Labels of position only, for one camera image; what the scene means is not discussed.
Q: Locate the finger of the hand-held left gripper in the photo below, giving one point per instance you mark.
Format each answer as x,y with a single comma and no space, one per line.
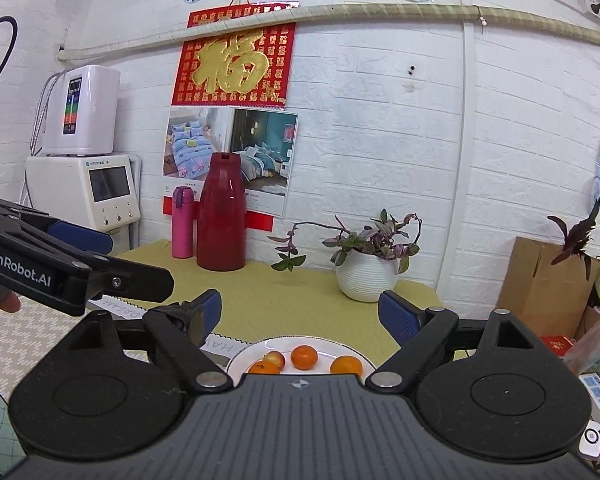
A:
80,240
140,285

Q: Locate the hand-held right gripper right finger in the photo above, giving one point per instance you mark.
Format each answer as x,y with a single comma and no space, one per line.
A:
399,321

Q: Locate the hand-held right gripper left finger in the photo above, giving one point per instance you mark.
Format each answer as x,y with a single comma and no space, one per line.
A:
211,315

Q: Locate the round orange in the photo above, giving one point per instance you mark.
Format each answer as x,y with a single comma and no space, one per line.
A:
346,366
304,356

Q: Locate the tangerine with stem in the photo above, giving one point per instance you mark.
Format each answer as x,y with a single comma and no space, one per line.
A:
264,368

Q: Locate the red yellow plum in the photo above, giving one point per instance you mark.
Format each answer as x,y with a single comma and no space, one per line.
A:
275,358

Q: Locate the white plate with dark rim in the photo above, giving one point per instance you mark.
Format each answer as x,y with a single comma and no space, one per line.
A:
325,347

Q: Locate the person's left hand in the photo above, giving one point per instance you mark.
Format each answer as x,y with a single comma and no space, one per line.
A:
7,303

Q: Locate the white appliance with screen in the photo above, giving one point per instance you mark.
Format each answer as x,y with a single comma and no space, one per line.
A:
80,195

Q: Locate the potted plant in white pot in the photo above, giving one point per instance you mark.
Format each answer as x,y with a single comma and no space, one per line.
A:
367,275

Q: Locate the olive chevron tablecloth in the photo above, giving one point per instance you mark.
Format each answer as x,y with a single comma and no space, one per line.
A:
260,280

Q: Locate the pink bottle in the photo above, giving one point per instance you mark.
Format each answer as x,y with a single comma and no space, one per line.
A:
182,225

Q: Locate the red thermos jug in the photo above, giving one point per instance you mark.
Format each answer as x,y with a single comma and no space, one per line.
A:
221,220

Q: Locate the cardboard box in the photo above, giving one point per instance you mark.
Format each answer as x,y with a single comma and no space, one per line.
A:
540,285

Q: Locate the flat red box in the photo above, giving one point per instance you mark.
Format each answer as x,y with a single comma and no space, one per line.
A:
557,345

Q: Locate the dark purple leafy plant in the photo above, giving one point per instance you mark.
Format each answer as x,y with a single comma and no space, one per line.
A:
577,240

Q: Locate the clear plastic bag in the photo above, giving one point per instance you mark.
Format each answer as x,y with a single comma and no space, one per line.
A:
597,342

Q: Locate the white blue device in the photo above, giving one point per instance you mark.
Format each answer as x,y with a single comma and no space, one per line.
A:
595,391

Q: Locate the small white round-eyed device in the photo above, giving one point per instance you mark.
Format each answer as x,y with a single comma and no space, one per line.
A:
591,438

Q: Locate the white wall water purifier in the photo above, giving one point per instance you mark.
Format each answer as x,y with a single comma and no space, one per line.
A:
87,110

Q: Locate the white wall conduit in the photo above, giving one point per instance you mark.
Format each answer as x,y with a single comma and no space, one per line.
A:
467,135

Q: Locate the red wall calendar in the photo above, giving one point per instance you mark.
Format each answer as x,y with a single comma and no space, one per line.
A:
230,70

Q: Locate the beige wrapped wall pipe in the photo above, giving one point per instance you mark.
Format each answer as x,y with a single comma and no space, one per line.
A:
330,11

